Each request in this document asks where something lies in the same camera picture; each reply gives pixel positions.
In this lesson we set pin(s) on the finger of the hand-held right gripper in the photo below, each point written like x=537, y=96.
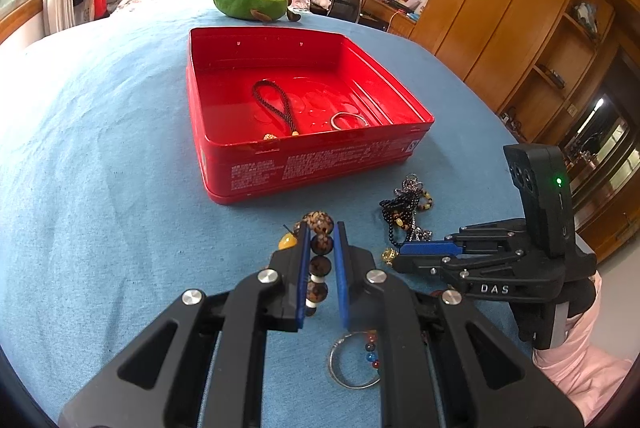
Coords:
x=425, y=248
x=425, y=265

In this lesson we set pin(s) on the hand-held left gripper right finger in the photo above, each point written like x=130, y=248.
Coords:
x=341, y=278

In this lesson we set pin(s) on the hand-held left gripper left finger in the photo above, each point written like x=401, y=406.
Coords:
x=302, y=278

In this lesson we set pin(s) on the small gold charm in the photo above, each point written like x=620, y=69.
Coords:
x=388, y=255

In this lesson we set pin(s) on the silver bangle with coloured beads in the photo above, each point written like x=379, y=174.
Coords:
x=370, y=348

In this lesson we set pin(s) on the red tin box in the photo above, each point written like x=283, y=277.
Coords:
x=300, y=168

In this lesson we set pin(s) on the person's right hand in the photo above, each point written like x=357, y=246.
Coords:
x=582, y=298

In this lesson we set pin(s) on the wooden wardrobe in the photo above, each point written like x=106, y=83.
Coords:
x=500, y=8

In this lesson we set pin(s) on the wooden desk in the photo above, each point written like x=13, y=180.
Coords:
x=400, y=20

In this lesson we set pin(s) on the small pink plush toy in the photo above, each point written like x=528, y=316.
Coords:
x=321, y=0

